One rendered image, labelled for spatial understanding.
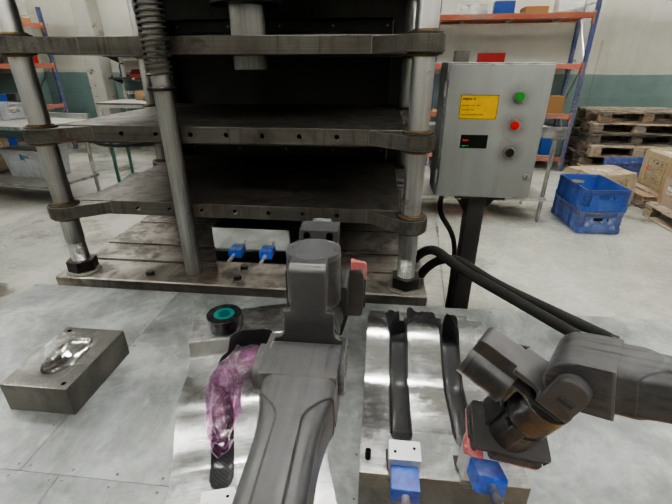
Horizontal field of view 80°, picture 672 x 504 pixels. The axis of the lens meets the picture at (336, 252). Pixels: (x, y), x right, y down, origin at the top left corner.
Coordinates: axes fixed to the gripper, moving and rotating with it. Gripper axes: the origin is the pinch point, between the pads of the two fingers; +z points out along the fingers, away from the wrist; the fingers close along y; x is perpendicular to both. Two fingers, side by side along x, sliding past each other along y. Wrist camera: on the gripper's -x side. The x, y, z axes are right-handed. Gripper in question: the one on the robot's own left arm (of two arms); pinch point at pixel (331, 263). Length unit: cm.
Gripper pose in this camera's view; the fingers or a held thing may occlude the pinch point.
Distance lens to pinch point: 60.9
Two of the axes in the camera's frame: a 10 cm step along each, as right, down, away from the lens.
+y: -10.0, -0.4, 0.9
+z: 0.9, -3.9, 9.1
